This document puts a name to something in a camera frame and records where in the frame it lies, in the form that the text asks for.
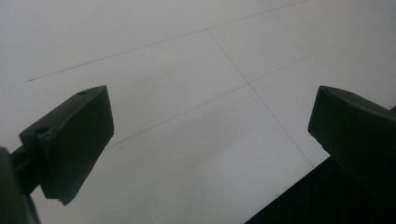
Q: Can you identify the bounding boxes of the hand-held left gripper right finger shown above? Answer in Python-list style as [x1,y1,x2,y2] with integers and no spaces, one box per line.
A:
[307,85,396,202]

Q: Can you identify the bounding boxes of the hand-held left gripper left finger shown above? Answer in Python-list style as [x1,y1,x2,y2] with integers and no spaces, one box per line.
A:
[8,85,115,206]

